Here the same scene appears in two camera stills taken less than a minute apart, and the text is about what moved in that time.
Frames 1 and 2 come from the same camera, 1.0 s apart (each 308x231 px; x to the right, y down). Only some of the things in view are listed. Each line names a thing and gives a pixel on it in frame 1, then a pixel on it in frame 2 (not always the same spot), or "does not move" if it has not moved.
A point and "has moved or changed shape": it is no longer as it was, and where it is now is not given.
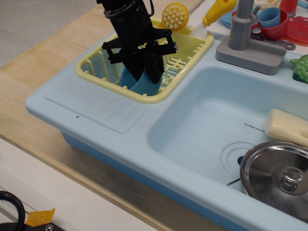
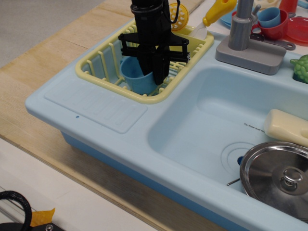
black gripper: [136, 38] -> [153, 19]
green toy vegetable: [301, 69] does not move
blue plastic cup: [144, 85] has moved or changed shape
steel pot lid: [275, 174] does not move
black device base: [12, 226] does not move
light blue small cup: [269, 17] does not move
